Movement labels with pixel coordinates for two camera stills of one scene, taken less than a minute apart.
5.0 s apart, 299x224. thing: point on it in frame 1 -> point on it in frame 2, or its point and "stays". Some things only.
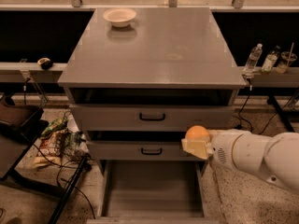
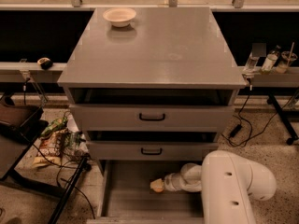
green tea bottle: [270, 61] stays
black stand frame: [63, 194] stays
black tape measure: [45, 63] stays
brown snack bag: [50, 149] stays
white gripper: [221, 148] -> [170, 182]
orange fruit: [198, 132] -> [158, 189]
